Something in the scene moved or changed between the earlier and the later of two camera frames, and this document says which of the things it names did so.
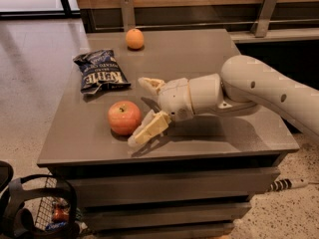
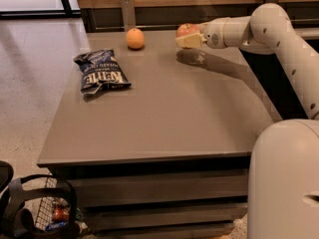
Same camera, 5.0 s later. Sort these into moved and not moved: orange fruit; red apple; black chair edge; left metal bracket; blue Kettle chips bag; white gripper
Moved: white gripper; red apple
Not moved: blue Kettle chips bag; orange fruit; left metal bracket; black chair edge
